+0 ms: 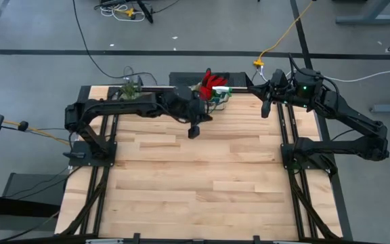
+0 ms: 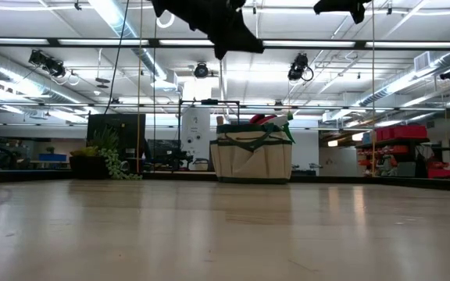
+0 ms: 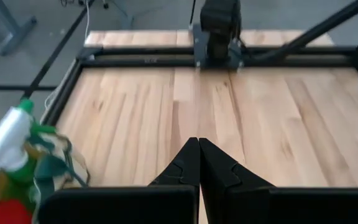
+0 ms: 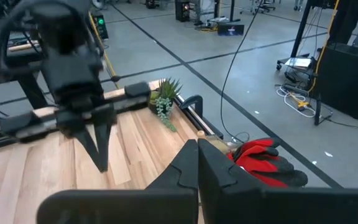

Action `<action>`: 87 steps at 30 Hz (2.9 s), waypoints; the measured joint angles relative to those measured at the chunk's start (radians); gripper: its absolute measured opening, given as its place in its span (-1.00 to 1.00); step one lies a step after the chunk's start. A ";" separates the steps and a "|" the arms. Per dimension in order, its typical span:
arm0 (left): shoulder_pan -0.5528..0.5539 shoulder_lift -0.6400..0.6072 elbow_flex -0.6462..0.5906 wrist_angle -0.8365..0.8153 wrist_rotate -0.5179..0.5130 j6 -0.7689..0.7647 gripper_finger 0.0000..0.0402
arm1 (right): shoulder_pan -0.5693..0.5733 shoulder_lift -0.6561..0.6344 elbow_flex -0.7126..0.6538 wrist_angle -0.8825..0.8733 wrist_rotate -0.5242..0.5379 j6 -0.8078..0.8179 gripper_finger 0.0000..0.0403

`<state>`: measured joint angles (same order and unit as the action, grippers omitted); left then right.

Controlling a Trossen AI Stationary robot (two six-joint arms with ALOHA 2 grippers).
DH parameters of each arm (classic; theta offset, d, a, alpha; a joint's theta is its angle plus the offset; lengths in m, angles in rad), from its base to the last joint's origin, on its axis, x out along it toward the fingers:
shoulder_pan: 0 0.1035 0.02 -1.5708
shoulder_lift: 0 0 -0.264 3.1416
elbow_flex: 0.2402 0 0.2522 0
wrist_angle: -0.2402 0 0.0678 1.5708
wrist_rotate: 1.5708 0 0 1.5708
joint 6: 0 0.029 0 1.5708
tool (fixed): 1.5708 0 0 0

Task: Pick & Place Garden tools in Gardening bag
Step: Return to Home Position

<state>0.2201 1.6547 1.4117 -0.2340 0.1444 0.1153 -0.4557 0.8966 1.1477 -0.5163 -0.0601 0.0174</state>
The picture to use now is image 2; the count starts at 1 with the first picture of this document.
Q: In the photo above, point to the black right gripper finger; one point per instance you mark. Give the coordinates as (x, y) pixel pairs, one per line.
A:
(332, 6)

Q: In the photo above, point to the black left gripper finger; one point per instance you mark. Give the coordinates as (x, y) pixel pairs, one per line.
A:
(242, 41)

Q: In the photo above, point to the beige green gardening bag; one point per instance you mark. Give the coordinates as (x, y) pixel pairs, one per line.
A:
(248, 164)

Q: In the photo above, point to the small black ceiling device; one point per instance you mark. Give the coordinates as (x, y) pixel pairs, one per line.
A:
(448, 74)

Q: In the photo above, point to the metal shelf red bins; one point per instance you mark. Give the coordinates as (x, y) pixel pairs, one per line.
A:
(402, 131)

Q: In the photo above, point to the white bucket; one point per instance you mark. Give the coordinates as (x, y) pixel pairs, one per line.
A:
(201, 166)

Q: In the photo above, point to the small dark monitor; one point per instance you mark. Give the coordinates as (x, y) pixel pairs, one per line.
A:
(162, 148)

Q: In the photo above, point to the large black monitor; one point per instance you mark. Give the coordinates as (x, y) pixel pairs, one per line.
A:
(131, 129)

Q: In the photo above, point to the black double ceiling fixture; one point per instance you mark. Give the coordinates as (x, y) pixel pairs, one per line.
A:
(47, 62)

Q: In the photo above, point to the red bin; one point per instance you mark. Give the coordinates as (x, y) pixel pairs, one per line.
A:
(441, 173)

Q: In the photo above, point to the potted plants black planter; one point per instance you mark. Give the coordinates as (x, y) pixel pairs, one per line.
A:
(88, 168)

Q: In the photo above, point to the blue bin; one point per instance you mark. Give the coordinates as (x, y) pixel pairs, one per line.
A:
(52, 157)

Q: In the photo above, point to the round black ceiling camera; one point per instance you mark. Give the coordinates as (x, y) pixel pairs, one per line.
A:
(201, 70)

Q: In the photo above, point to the black metal gantry frame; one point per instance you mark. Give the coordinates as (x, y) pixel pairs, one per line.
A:
(209, 101)

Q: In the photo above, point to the silver ventilation duct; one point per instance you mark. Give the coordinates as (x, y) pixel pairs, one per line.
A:
(385, 93)
(14, 77)

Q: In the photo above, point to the black aluminium rig frame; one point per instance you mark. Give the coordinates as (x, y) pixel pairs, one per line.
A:
(178, 176)

